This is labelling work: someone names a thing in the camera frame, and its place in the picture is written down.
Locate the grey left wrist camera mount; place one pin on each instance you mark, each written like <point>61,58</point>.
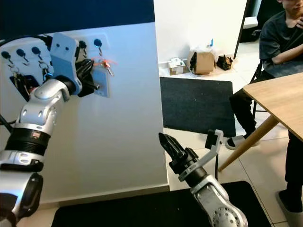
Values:
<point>65,52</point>

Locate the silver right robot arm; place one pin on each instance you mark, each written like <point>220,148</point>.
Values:
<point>218,203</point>

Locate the black floor mat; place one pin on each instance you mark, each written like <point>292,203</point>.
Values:
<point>123,208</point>
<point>194,106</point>

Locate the small white box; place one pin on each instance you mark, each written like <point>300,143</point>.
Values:
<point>177,66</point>

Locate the slanted wooden table leg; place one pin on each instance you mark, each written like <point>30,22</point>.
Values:
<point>248,142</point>

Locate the white wall hook rack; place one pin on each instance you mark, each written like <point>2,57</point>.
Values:
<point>13,58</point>

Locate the blue knob wall hook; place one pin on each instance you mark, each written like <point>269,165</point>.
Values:
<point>36,50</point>
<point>98,42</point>
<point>82,45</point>
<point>5,55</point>
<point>21,52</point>

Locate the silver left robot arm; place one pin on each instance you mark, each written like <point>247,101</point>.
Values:
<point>47,101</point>

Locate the black key pouch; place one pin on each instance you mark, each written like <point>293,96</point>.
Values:
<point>21,92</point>

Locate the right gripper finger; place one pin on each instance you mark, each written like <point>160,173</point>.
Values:
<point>172,150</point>
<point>176,145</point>

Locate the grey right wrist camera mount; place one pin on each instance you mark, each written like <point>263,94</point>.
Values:
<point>210,153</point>

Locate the person in grey t-shirt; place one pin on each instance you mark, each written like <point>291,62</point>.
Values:
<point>279,38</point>

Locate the brown cardboard box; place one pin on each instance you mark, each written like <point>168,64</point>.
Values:
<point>203,62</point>

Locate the silver key bunch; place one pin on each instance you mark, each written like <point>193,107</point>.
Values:
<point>16,74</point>

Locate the person in black trousers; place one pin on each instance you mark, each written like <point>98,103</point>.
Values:
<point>294,165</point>

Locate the blue carabiner key clip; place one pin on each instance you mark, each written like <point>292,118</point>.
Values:
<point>46,73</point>

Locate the small black bag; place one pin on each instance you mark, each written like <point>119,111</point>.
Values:
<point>225,63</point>

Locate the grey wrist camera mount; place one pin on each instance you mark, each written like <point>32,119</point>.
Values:
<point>210,153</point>
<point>65,52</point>

